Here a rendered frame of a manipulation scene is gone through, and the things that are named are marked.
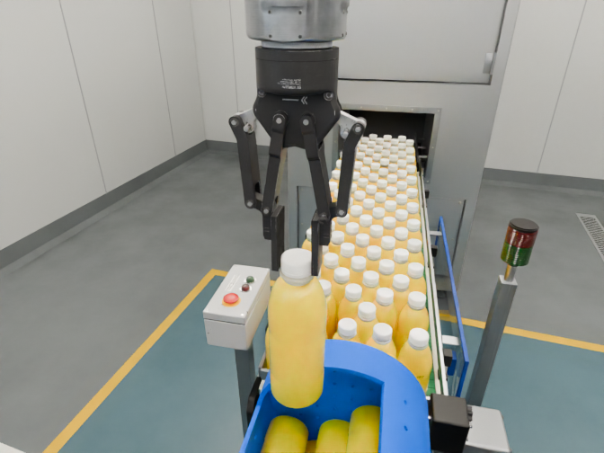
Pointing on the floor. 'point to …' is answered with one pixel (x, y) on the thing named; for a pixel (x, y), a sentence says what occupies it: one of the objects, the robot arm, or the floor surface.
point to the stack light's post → (491, 340)
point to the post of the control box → (246, 374)
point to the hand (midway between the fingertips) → (297, 242)
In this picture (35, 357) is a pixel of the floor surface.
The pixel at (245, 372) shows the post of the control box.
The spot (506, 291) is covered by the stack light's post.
